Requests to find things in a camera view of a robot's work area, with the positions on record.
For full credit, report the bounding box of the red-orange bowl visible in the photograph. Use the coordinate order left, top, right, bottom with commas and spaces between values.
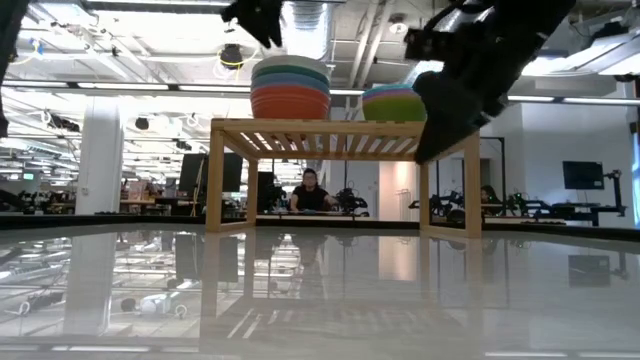
249, 83, 332, 120

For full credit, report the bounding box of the small purple bowl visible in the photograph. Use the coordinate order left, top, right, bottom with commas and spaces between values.
362, 90, 420, 100

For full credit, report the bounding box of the long ceiling light strip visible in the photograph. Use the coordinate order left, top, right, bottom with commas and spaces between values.
0, 78, 640, 107

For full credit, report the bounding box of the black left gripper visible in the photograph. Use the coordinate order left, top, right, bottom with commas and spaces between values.
219, 0, 284, 50

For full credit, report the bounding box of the small green bowl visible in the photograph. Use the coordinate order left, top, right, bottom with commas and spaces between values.
361, 96, 428, 122

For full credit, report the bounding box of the background work table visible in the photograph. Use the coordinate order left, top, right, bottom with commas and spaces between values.
482, 200, 629, 227

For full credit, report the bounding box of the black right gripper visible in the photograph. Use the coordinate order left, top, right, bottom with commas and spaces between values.
412, 28, 545, 166

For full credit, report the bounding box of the white round column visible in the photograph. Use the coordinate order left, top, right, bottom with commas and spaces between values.
74, 96, 125, 216

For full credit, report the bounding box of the silver round ventilation duct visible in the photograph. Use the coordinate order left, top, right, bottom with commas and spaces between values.
280, 0, 334, 64

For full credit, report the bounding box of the black wall monitor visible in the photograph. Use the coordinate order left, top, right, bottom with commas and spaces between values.
562, 160, 605, 191

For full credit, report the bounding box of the wooden slatted shelf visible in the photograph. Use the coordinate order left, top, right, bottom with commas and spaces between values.
204, 117, 482, 240

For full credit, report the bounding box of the person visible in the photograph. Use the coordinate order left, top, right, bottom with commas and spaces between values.
479, 183, 504, 205
289, 167, 341, 214

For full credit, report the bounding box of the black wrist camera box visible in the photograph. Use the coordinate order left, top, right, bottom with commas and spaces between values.
403, 25, 454, 62

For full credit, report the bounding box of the black ceiling camera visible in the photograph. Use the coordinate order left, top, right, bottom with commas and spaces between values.
219, 43, 245, 70

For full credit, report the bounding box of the black desk monitor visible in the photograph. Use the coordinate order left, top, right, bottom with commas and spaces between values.
177, 152, 245, 194

